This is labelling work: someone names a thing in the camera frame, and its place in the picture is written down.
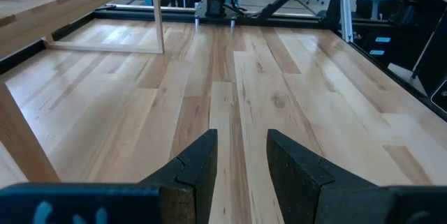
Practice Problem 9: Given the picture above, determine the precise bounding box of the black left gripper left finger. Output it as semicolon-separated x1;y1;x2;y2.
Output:
139;128;219;224

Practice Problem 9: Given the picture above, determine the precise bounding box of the wooden slatted shelf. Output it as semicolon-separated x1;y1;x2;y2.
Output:
0;0;165;183

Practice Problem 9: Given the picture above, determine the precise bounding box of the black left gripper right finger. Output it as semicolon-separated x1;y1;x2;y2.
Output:
267;128;380;224

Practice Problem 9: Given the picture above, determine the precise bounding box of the black computer case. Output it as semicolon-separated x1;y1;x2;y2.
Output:
359;24;425;70

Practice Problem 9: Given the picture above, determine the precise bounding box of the silver metal bracket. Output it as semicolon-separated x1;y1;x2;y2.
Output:
340;0;354;43

